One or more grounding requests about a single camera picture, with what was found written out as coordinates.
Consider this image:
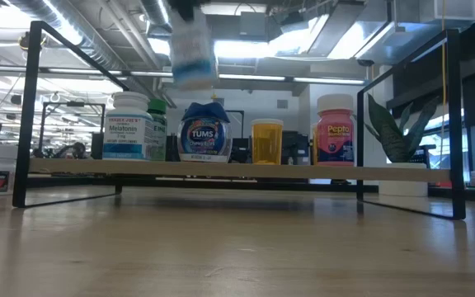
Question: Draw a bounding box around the blue Tums bottle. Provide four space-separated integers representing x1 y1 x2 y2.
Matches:
176 101 233 164

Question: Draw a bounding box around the green caffeine bottle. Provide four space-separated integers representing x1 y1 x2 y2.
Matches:
146 97 168 163

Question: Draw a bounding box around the silver ventilation duct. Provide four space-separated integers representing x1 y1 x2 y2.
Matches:
10 0 162 109

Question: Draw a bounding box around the snake plant in white pot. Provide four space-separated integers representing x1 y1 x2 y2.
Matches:
356 92 441 198

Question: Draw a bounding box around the white melatonin bottle blue label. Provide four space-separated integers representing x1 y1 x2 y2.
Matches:
169 7 219 91
102 91 155 162

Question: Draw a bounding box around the person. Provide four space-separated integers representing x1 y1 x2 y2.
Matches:
58 141 89 160

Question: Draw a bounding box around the long ceiling light strip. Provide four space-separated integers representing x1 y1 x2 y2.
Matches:
0 64 366 86

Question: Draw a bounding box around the wooden shelf black metal frame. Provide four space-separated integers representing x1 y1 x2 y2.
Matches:
12 20 468 221

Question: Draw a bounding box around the black background gantry frame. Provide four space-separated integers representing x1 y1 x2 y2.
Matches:
38 101 106 160

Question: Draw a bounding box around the black background equipment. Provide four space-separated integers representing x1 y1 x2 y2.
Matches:
282 130 313 166

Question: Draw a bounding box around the pink Pepto bottle white cap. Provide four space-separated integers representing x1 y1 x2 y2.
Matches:
314 93 356 167

